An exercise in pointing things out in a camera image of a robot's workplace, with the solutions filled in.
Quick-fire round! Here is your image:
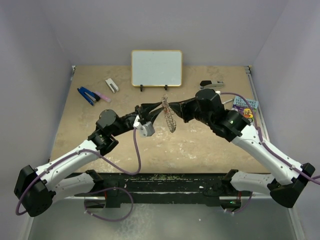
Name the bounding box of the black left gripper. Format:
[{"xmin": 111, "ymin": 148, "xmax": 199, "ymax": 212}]
[{"xmin": 110, "ymin": 101, "xmax": 164, "ymax": 137}]

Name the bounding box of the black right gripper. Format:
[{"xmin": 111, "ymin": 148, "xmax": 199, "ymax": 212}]
[{"xmin": 168, "ymin": 97, "xmax": 214, "ymax": 127}]

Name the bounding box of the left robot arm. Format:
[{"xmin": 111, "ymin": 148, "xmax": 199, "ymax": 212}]
[{"xmin": 14, "ymin": 102, "xmax": 163, "ymax": 217}]

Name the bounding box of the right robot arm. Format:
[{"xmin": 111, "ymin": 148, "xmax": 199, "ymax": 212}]
[{"xmin": 169, "ymin": 89, "xmax": 315, "ymax": 208}]

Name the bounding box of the black and grey stapler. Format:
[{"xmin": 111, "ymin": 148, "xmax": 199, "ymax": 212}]
[{"xmin": 199, "ymin": 80, "xmax": 225, "ymax": 90}]

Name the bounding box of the small whiteboard on stand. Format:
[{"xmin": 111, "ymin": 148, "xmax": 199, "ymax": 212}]
[{"xmin": 131, "ymin": 49, "xmax": 183, "ymax": 87}]

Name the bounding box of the pink eraser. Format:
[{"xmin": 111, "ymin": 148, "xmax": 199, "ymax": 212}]
[{"xmin": 96, "ymin": 92, "xmax": 111, "ymax": 103}]

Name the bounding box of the blue stapler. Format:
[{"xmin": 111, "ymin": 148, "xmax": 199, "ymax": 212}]
[{"xmin": 77, "ymin": 86, "xmax": 101, "ymax": 106}]

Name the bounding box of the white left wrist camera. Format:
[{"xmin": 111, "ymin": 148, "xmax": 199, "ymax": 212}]
[{"xmin": 133, "ymin": 118, "xmax": 155, "ymax": 137}]

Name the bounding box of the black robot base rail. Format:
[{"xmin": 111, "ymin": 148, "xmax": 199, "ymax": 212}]
[{"xmin": 79, "ymin": 172, "xmax": 250, "ymax": 209}]

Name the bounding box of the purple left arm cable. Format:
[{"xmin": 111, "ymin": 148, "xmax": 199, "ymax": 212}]
[{"xmin": 15, "ymin": 127, "xmax": 142, "ymax": 216}]

